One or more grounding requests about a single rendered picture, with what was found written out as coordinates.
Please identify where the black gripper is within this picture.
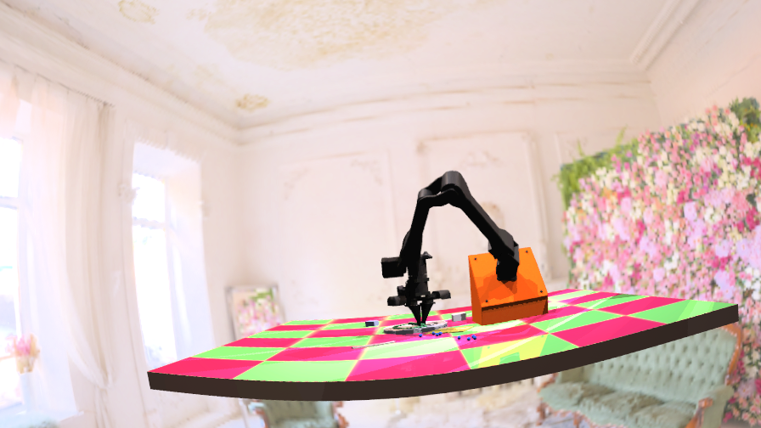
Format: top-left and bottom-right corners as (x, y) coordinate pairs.
(387, 274), (451, 326)

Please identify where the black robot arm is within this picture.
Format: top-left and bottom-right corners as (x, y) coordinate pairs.
(381, 170), (520, 281)

